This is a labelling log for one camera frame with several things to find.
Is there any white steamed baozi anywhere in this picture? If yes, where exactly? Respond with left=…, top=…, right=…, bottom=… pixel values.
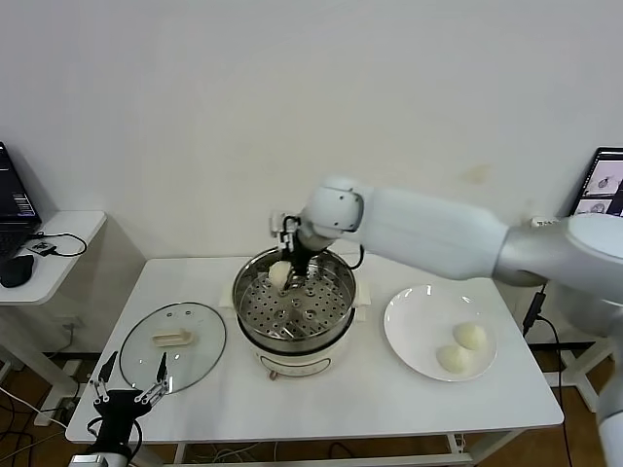
left=436, top=343, right=473, bottom=375
left=452, top=320, right=490, bottom=350
left=268, top=261, right=293, bottom=293

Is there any black hub cable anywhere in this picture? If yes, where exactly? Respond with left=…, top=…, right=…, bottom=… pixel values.
left=28, top=232, right=89, bottom=259

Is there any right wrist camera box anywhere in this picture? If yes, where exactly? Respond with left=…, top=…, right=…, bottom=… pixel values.
left=269, top=209, right=301, bottom=252

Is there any white table frame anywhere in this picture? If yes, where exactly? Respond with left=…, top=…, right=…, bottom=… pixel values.
left=99, top=430, right=534, bottom=467

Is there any black laptop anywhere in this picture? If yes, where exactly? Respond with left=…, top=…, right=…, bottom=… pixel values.
left=0, top=141, right=44, bottom=262

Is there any stainless steel steamer basket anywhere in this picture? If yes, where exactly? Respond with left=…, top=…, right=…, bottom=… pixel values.
left=231, top=243, right=356, bottom=341

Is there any white floor cable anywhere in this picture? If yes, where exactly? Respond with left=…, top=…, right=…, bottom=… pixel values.
left=0, top=386, right=69, bottom=430

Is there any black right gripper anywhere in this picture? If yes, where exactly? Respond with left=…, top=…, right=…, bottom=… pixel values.
left=279, top=235, right=317, bottom=299

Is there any glass lid with cream handle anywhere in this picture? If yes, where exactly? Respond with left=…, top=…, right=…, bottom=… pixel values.
left=118, top=302, right=229, bottom=395

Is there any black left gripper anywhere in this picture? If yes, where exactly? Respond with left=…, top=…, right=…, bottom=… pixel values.
left=89, top=350, right=170, bottom=451

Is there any grey laptop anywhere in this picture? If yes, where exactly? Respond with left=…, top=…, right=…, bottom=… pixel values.
left=567, top=147, right=623, bottom=218

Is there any white coiled cable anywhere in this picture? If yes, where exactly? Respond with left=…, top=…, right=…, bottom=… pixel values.
left=187, top=441, right=276, bottom=463

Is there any white round plate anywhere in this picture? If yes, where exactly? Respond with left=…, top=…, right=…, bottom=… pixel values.
left=383, top=284, right=498, bottom=383

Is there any black cable with adapter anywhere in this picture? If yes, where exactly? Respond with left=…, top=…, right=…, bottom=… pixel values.
left=522, top=281, right=576, bottom=467

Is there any black computer mouse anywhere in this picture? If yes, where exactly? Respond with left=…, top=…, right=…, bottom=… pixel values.
left=0, top=254, right=37, bottom=289

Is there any white side desk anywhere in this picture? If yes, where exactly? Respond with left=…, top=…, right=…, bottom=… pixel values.
left=0, top=210, right=108, bottom=414
left=528, top=216, right=614, bottom=414

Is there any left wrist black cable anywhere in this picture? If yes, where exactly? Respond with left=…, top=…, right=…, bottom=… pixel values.
left=87, top=420, right=145, bottom=457

